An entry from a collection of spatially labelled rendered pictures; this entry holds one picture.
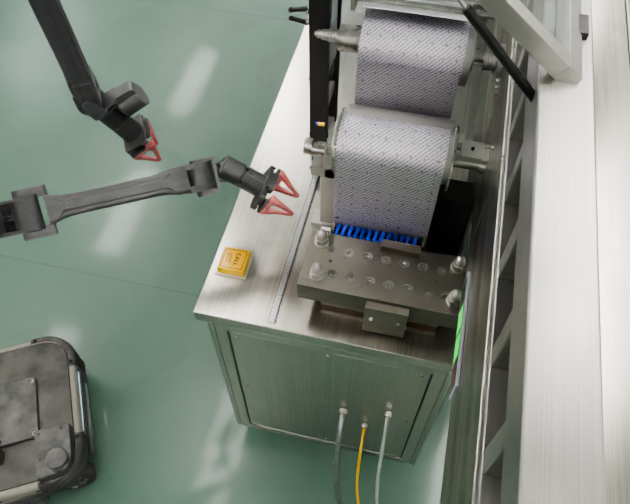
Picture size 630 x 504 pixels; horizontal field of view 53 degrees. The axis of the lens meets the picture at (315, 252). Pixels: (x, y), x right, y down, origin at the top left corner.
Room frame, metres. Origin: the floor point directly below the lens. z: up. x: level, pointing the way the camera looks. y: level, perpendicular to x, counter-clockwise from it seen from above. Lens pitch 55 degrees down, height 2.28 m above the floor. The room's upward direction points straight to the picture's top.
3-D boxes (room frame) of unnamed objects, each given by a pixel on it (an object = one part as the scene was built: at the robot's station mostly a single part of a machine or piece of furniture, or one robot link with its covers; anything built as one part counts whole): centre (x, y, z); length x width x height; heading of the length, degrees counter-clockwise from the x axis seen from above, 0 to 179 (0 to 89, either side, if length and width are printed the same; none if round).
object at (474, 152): (0.95, -0.34, 1.28); 0.06 x 0.05 x 0.02; 77
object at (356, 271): (0.80, -0.17, 1.00); 0.40 x 0.16 x 0.06; 77
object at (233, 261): (0.91, 0.21, 0.91); 0.07 x 0.07 x 0.02; 77
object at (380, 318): (0.71, -0.16, 0.96); 0.10 x 0.03 x 0.11; 77
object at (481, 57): (1.19, -0.39, 1.33); 0.07 x 0.07 x 0.07; 77
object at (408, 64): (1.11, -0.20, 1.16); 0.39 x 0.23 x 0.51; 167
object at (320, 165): (1.06, -0.02, 1.05); 0.06 x 0.05 x 0.31; 77
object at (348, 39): (1.26, -0.09, 1.33); 0.06 x 0.06 x 0.06; 77
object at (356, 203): (0.93, -0.16, 1.11); 0.23 x 0.01 x 0.18; 77
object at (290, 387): (1.92, -0.32, 0.43); 2.52 x 0.64 x 0.86; 167
